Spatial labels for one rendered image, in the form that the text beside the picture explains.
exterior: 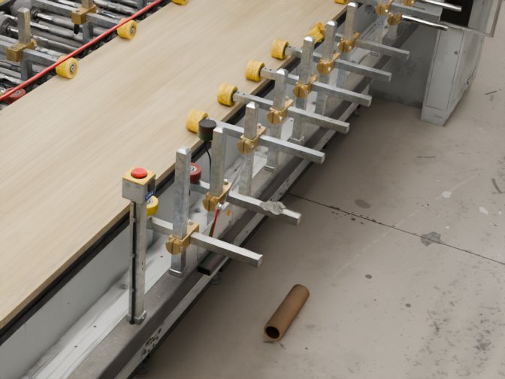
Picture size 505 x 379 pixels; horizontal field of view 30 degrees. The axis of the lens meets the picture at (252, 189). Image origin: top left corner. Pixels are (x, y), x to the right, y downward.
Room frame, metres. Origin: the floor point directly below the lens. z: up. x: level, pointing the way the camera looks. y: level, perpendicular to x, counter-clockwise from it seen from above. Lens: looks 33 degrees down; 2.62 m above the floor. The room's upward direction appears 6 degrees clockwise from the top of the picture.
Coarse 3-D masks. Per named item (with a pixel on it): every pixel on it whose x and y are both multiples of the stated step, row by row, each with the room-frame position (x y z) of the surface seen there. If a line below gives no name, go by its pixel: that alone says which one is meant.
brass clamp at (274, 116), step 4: (292, 100) 3.18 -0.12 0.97; (288, 104) 3.15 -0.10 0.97; (292, 104) 3.18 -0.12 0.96; (272, 108) 3.10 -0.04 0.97; (284, 108) 3.11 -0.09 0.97; (272, 112) 3.07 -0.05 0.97; (276, 112) 3.07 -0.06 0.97; (280, 112) 3.08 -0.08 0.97; (284, 112) 3.10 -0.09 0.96; (268, 116) 3.07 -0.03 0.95; (272, 116) 3.07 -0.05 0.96; (276, 116) 3.06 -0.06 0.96; (280, 116) 3.08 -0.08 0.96; (284, 116) 3.11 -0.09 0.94; (268, 120) 3.07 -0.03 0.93; (272, 120) 3.07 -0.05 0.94; (276, 120) 3.06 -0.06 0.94; (280, 120) 3.07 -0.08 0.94
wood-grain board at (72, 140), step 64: (192, 0) 4.23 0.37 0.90; (256, 0) 4.31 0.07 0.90; (320, 0) 4.40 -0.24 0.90; (128, 64) 3.49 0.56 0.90; (192, 64) 3.55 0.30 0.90; (0, 128) 2.88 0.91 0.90; (64, 128) 2.92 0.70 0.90; (128, 128) 2.97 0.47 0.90; (0, 192) 2.48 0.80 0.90; (64, 192) 2.52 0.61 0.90; (0, 256) 2.15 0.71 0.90; (64, 256) 2.18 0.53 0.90; (0, 320) 1.88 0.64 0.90
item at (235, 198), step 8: (192, 184) 2.70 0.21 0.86; (200, 184) 2.70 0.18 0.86; (208, 184) 2.71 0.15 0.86; (200, 192) 2.70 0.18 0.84; (232, 192) 2.68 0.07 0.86; (232, 200) 2.65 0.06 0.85; (240, 200) 2.64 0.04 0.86; (248, 200) 2.64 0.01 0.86; (256, 200) 2.64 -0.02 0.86; (248, 208) 2.63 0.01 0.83; (256, 208) 2.62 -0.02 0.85; (272, 216) 2.59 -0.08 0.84; (280, 216) 2.58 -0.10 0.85; (288, 216) 2.57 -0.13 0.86; (296, 216) 2.57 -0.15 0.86; (296, 224) 2.56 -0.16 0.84
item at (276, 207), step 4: (260, 204) 2.61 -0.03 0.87; (264, 204) 2.61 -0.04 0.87; (268, 204) 2.61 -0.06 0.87; (272, 204) 2.61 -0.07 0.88; (276, 204) 2.62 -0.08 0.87; (280, 204) 2.62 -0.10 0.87; (264, 208) 2.59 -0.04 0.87; (268, 208) 2.59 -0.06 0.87; (272, 208) 2.59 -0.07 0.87; (276, 208) 2.59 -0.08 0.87; (280, 208) 2.60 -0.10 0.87; (272, 212) 2.58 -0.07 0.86; (276, 212) 2.58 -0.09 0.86; (280, 212) 2.58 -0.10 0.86
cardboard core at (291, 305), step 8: (296, 288) 3.17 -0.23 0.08; (304, 288) 3.18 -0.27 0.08; (288, 296) 3.11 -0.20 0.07; (296, 296) 3.11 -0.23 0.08; (304, 296) 3.14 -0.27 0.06; (280, 304) 3.08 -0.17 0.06; (288, 304) 3.06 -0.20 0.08; (296, 304) 3.07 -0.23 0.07; (280, 312) 3.00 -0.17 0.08; (288, 312) 3.01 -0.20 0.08; (296, 312) 3.05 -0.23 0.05; (272, 320) 2.95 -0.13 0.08; (280, 320) 2.95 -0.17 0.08; (288, 320) 2.97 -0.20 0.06; (264, 328) 2.93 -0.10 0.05; (272, 328) 2.97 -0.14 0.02; (280, 328) 2.91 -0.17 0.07; (272, 336) 2.93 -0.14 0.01; (280, 336) 2.90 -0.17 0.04
